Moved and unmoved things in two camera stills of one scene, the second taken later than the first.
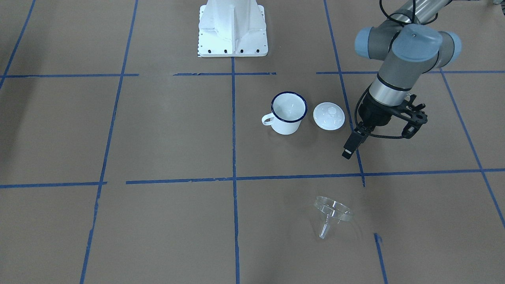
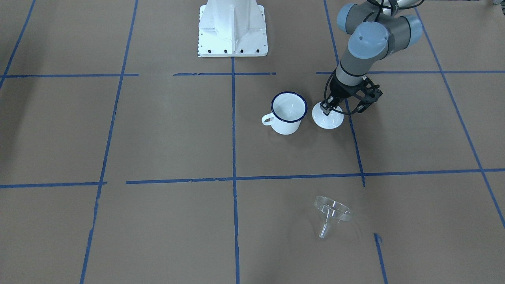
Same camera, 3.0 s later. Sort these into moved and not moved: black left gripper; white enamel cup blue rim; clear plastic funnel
Moved: black left gripper
Not moved: clear plastic funnel; white enamel cup blue rim
